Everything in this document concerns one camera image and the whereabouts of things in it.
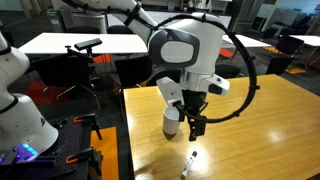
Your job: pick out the grey waste bin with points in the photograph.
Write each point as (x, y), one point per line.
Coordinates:
(55, 18)

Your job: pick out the white marker with dark cap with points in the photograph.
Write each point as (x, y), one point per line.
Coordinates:
(188, 165)

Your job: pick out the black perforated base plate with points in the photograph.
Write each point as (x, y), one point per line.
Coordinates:
(71, 140)

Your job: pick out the black camera tripod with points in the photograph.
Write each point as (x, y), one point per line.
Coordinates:
(89, 60)

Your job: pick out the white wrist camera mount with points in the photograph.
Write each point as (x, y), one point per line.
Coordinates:
(171, 93)

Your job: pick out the white ceramic mug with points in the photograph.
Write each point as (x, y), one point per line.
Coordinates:
(170, 125)

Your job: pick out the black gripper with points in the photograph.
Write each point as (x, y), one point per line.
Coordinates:
(193, 101)

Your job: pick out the small white table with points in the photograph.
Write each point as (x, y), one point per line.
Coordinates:
(308, 40)
(248, 40)

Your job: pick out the black stereo camera bar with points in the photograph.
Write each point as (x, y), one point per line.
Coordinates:
(88, 43)

